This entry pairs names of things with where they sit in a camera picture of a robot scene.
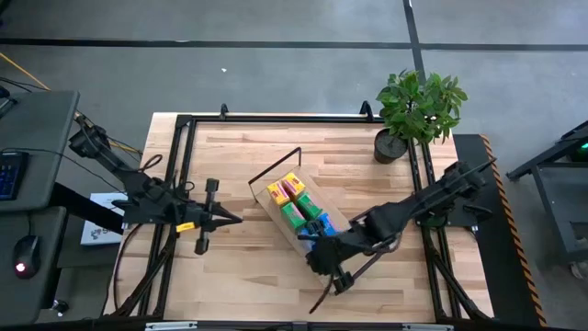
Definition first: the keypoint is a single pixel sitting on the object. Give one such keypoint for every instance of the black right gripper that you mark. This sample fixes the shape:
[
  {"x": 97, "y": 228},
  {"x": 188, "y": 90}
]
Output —
[{"x": 333, "y": 255}]

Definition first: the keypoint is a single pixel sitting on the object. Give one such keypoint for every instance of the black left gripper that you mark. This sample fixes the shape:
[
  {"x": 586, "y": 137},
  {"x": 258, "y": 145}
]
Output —
[{"x": 206, "y": 216}]

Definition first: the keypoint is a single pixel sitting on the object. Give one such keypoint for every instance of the yellow Corn Pops cereal box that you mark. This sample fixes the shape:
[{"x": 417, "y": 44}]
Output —
[
  {"x": 294, "y": 184},
  {"x": 278, "y": 194}
]

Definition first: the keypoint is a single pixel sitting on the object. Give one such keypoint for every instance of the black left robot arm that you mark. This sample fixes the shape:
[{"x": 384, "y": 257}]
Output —
[{"x": 138, "y": 188}]

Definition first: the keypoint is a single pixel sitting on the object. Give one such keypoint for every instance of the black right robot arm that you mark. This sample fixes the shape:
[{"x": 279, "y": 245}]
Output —
[{"x": 427, "y": 200}]

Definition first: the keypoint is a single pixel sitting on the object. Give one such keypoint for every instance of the yellow tag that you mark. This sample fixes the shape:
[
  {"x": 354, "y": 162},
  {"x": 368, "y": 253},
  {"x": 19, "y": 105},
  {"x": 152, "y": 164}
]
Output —
[{"x": 186, "y": 226}]

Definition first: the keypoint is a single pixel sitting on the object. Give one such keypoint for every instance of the white paper sheet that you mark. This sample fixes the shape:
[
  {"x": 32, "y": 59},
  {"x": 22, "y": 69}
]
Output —
[{"x": 98, "y": 232}]

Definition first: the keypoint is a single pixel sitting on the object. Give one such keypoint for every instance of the green potted plant black pot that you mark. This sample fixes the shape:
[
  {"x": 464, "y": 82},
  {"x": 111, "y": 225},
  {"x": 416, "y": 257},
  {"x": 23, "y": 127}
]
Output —
[{"x": 413, "y": 108}]

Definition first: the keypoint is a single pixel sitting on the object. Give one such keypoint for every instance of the black desk caster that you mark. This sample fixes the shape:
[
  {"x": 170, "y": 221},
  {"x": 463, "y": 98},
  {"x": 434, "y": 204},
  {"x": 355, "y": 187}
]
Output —
[{"x": 59, "y": 307}]

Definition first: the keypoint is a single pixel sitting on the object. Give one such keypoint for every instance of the black hazard-striped floor mat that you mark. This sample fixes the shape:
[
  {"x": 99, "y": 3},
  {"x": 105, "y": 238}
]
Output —
[{"x": 496, "y": 276}]

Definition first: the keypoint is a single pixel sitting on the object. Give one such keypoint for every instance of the black computer mouse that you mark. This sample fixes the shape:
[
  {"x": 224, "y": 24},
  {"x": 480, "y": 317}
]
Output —
[{"x": 26, "y": 255}]

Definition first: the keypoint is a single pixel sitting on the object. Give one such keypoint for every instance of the grey office desk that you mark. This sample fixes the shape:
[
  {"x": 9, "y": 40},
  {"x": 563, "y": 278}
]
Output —
[
  {"x": 41, "y": 128},
  {"x": 23, "y": 303}
]

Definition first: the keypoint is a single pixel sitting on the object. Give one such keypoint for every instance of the black keyboard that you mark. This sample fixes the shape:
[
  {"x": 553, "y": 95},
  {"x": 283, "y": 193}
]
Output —
[{"x": 11, "y": 177}]

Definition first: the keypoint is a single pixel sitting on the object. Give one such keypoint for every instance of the black metal cart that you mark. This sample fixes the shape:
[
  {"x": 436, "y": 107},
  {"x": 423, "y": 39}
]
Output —
[{"x": 551, "y": 197}]

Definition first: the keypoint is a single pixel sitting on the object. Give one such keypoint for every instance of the black frame clamp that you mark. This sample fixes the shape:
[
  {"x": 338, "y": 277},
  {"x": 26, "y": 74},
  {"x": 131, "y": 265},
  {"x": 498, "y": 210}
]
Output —
[
  {"x": 223, "y": 111},
  {"x": 366, "y": 111}
]

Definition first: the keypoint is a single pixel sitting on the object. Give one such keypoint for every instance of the silver aluminium bracket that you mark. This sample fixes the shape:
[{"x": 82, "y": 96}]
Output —
[
  {"x": 427, "y": 327},
  {"x": 170, "y": 326}
]

